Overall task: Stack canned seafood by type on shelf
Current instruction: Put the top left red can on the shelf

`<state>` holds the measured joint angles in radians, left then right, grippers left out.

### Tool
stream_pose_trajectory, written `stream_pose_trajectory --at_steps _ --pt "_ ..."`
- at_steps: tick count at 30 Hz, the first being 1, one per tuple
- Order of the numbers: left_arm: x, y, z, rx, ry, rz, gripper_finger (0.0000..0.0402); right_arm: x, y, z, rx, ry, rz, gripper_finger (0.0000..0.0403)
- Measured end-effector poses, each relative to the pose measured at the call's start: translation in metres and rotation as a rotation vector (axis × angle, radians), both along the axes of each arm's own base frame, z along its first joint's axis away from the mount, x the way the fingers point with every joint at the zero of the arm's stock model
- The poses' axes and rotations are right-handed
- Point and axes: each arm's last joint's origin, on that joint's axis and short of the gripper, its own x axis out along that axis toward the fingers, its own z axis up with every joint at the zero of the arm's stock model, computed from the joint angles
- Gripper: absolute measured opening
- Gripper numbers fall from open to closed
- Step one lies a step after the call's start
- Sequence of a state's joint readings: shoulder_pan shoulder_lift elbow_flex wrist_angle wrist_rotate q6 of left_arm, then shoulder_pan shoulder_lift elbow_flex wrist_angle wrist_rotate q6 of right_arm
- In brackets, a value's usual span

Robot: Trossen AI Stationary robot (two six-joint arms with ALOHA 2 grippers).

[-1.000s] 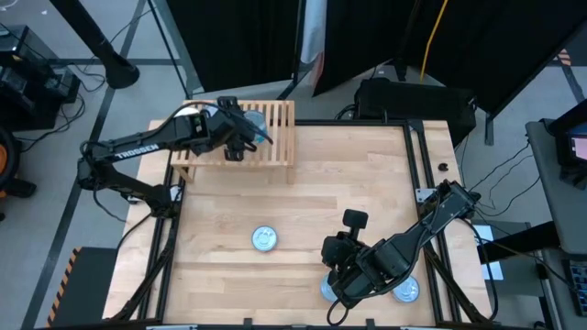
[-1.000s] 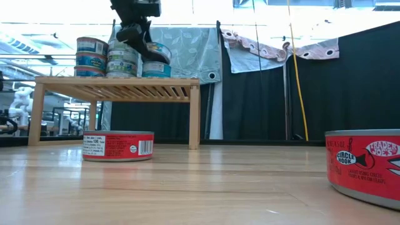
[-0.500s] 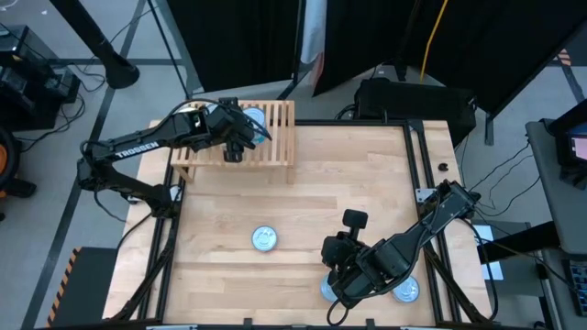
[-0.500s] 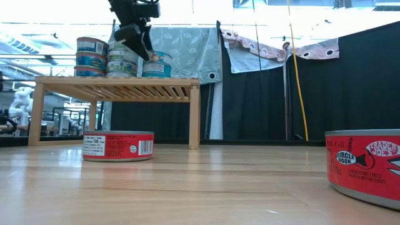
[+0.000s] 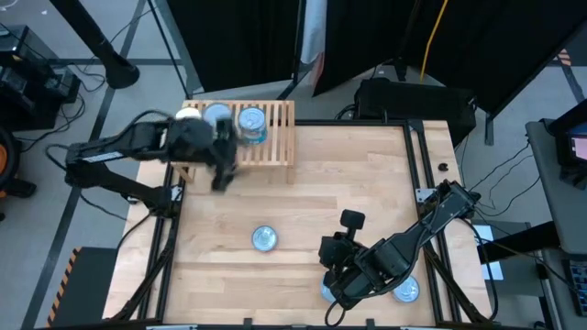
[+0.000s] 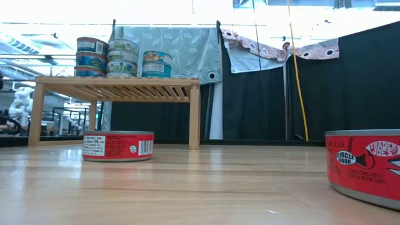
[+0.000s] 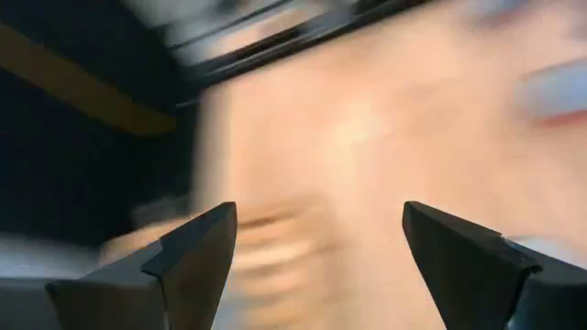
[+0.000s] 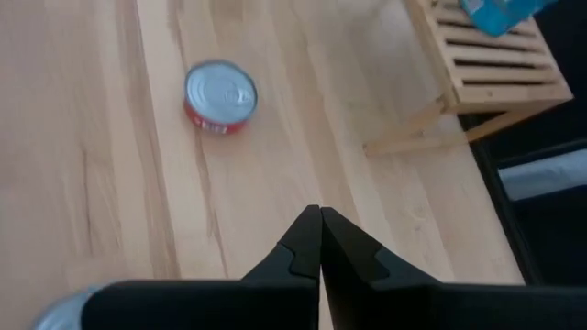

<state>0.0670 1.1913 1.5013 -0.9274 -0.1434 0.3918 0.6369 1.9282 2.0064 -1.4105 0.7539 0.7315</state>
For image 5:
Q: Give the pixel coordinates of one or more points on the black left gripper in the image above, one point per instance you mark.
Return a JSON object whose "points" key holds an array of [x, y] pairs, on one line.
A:
{"points": [[222, 142]]}

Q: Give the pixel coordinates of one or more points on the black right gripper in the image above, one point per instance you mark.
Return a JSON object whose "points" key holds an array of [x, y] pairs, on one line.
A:
{"points": [[339, 256]]}

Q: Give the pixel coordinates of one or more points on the green label tuna can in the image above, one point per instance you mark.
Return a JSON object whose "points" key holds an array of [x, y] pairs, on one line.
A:
{"points": [[215, 111], [264, 238]]}

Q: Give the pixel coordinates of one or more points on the red label fish can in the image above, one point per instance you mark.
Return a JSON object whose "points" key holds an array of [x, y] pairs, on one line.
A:
{"points": [[409, 293], [326, 293]]}

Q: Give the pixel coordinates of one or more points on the blue label gold-rim can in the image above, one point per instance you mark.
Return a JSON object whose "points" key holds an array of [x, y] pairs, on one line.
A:
{"points": [[188, 113]]}

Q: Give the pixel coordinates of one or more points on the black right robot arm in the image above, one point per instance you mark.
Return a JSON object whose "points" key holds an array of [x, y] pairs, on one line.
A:
{"points": [[413, 243]]}

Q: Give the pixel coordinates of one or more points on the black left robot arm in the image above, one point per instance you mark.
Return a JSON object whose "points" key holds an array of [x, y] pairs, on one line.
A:
{"points": [[137, 137]]}

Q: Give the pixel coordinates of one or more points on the wooden slatted shelf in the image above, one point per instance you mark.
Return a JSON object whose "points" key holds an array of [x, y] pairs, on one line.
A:
{"points": [[275, 146]]}

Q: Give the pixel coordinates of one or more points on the black backdrop curtain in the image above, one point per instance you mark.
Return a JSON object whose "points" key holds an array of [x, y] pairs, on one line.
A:
{"points": [[238, 41], [504, 46], [357, 41]]}

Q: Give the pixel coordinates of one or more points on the black pole with round base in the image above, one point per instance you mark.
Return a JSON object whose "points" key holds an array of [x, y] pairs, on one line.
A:
{"points": [[121, 71]]}

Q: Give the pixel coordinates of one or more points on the small black knob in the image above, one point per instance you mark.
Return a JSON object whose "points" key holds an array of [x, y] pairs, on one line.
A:
{"points": [[443, 166]]}

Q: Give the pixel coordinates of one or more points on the white curtain strip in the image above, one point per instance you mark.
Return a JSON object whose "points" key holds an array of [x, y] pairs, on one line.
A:
{"points": [[314, 27]]}

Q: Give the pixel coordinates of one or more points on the black power supply box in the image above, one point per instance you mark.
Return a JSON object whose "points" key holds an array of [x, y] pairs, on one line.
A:
{"points": [[64, 87]]}

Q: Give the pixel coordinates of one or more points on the black equipment case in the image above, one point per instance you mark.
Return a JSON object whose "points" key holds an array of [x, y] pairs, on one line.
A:
{"points": [[413, 103]]}

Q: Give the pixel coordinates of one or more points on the black desk support beam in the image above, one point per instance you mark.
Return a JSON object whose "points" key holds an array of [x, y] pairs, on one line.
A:
{"points": [[518, 243]]}

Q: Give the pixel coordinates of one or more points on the hazard striped black platform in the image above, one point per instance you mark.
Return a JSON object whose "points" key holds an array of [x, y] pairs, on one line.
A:
{"points": [[87, 289]]}

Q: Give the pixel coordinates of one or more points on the black electronics rack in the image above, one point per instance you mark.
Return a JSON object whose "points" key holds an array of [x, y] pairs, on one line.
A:
{"points": [[23, 91]]}

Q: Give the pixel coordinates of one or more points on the grey desk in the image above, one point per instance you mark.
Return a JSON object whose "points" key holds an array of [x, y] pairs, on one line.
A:
{"points": [[550, 206]]}

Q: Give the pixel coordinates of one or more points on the orange and black machine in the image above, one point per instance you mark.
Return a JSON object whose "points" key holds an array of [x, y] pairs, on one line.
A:
{"points": [[5, 160]]}

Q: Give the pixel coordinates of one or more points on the black keyboard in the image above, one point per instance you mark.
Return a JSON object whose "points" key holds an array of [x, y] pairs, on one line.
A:
{"points": [[578, 289]]}

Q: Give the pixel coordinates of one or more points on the black monitor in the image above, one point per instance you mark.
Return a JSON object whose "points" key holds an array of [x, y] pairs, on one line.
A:
{"points": [[566, 133]]}

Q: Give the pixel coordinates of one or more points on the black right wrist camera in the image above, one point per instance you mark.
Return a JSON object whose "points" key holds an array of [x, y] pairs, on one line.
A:
{"points": [[353, 220]]}

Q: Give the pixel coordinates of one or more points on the grey backdrop frame beam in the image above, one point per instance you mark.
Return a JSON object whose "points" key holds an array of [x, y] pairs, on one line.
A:
{"points": [[178, 50]]}

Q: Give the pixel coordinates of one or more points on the silver corner bracket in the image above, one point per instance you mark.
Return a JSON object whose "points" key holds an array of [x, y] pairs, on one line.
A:
{"points": [[423, 193]]}

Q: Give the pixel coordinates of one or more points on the black table frame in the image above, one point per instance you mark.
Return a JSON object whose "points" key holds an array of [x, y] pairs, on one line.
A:
{"points": [[348, 123]]}

